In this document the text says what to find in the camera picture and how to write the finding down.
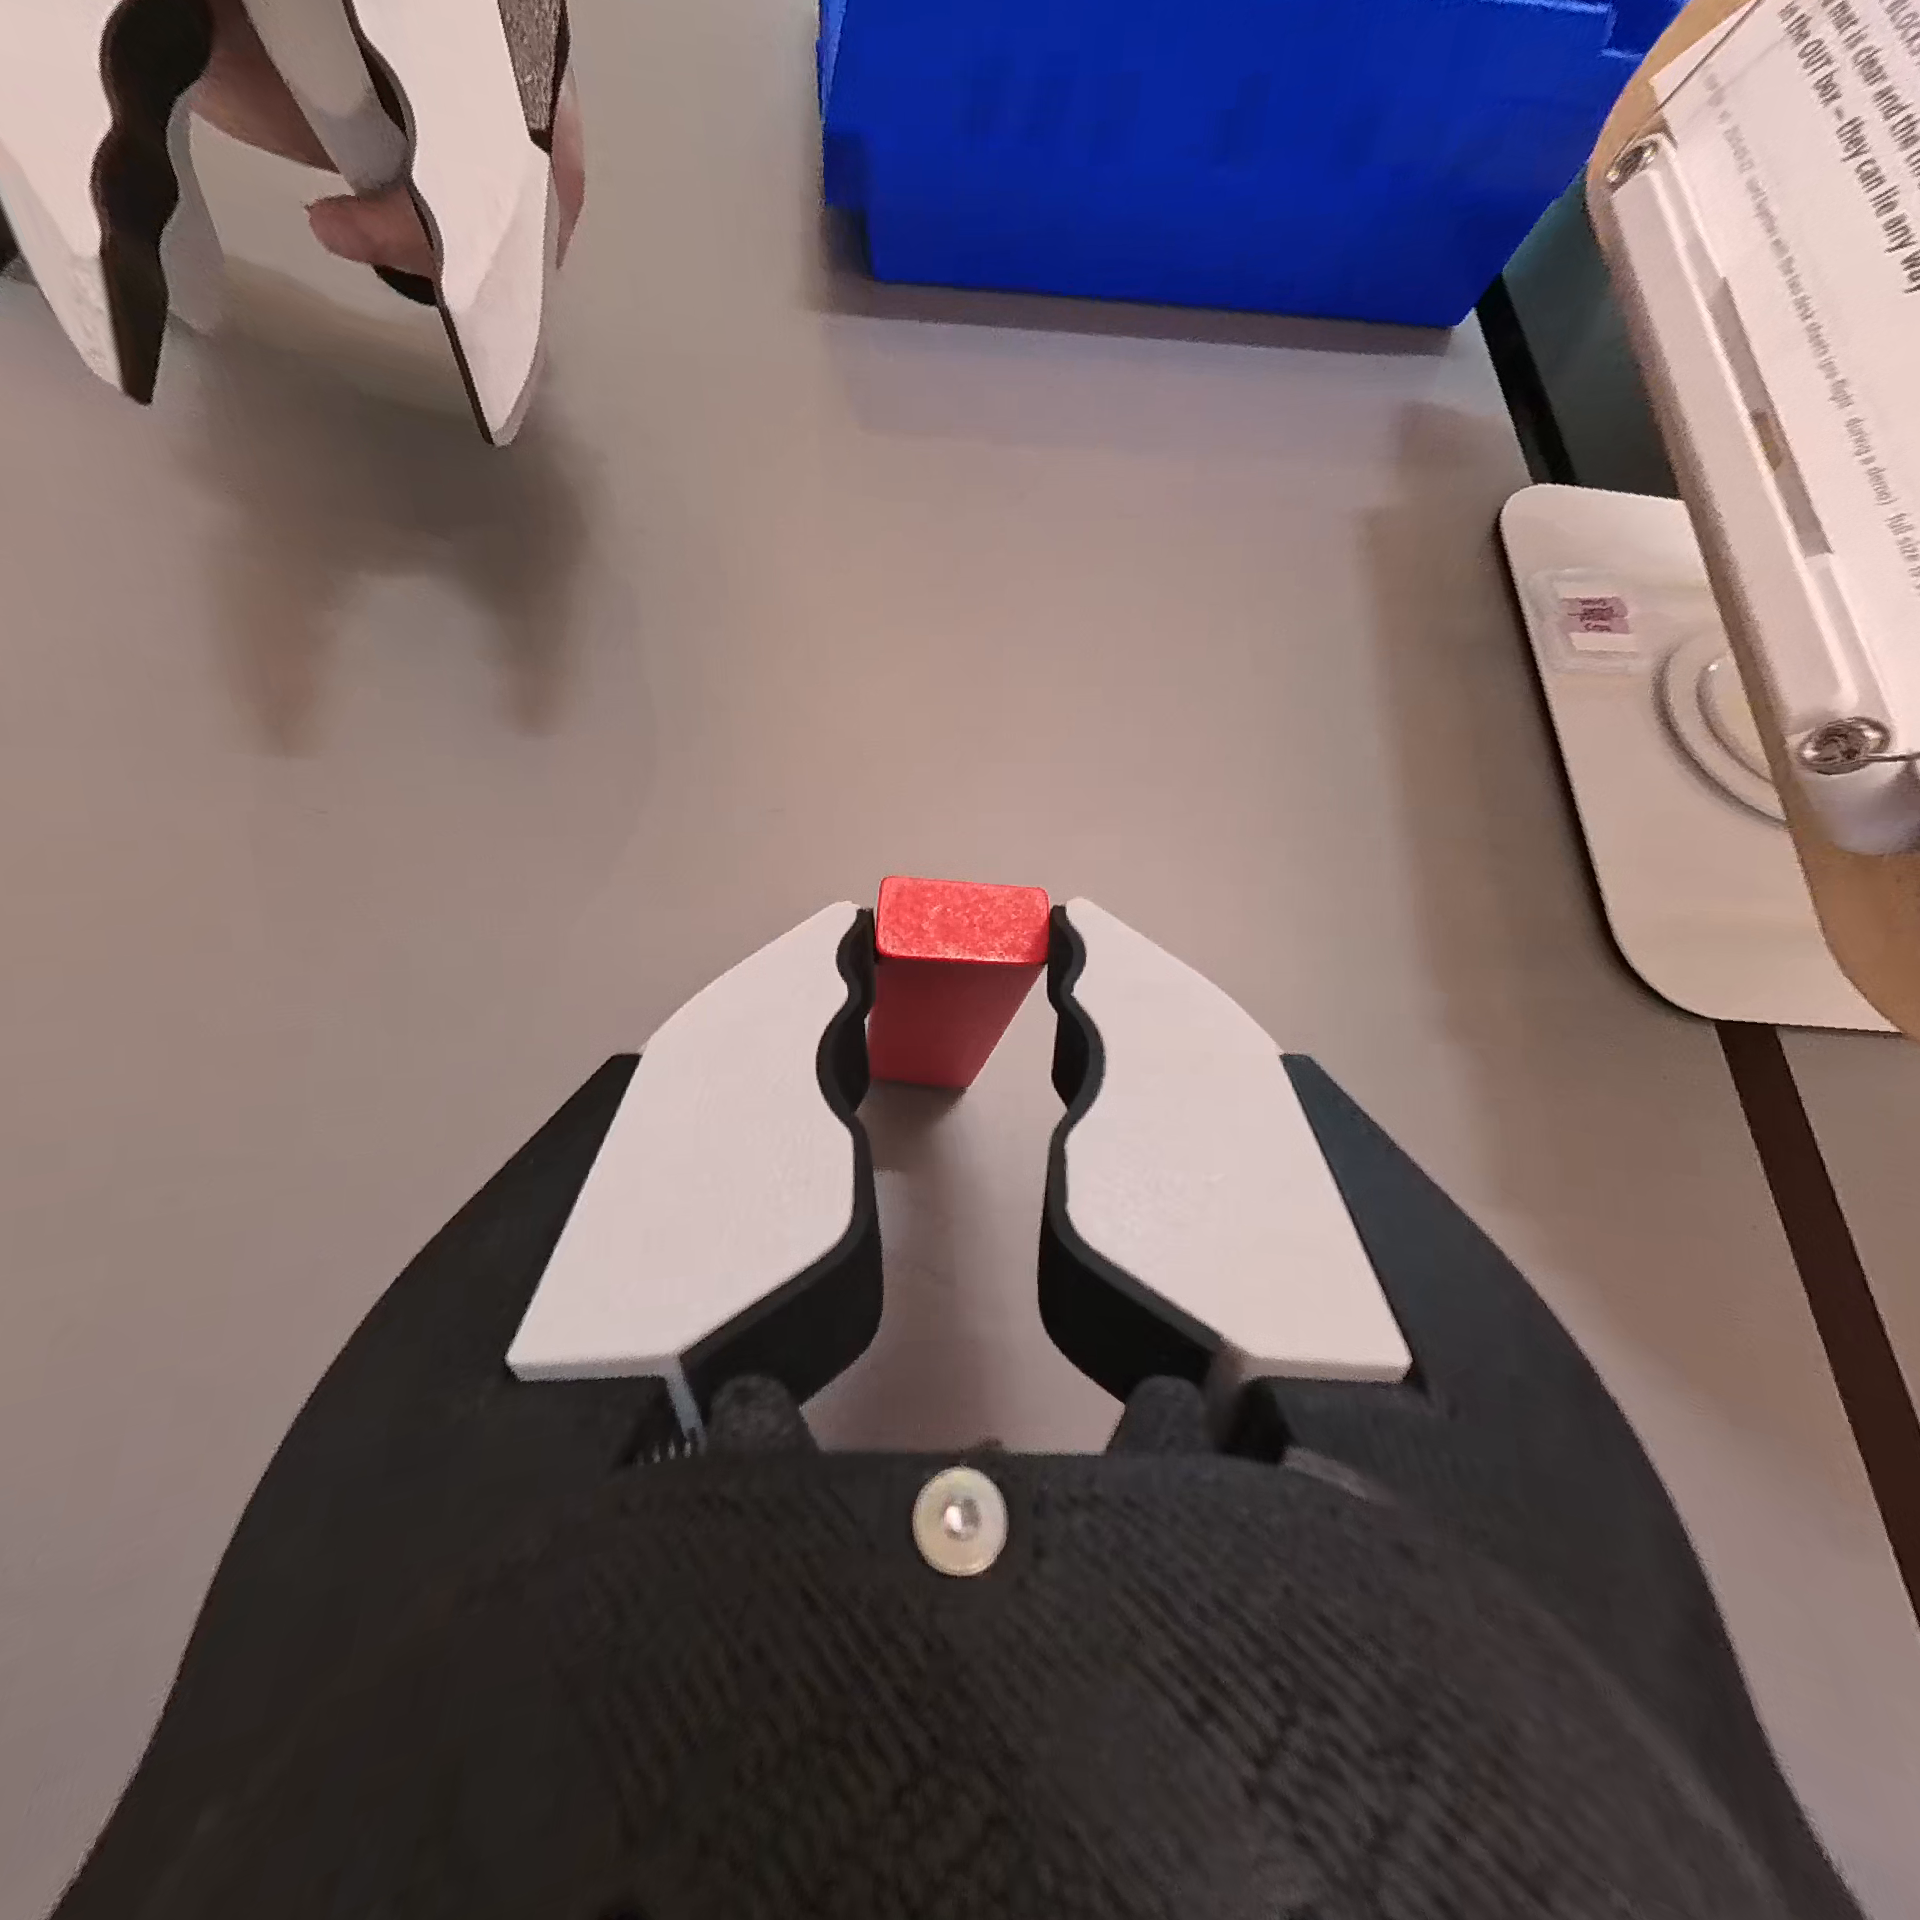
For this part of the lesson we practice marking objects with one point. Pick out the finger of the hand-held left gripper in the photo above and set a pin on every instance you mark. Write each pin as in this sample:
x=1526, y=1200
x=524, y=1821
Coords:
x=488, y=225
x=52, y=165

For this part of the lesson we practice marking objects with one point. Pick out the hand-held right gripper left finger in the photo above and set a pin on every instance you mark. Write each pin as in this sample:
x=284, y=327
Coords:
x=704, y=1185

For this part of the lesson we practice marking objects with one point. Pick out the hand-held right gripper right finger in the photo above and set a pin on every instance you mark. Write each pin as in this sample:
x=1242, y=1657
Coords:
x=1214, y=1185

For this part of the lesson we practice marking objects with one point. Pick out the red rectangular wooden block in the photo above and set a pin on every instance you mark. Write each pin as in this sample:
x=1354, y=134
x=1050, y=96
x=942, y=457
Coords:
x=960, y=937

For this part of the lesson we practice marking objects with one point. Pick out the blue plastic bin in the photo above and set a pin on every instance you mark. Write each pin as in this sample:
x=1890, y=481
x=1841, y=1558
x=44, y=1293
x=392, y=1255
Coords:
x=1200, y=149

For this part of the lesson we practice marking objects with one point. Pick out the person's left hand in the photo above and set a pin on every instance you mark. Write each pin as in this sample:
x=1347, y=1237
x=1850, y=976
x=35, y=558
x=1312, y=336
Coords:
x=369, y=225

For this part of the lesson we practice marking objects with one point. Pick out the white tablet stand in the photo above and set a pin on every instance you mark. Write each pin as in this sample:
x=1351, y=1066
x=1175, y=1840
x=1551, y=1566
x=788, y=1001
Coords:
x=1651, y=810

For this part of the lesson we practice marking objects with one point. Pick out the printed paper sheet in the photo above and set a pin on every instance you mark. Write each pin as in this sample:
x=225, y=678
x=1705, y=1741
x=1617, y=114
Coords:
x=1846, y=225

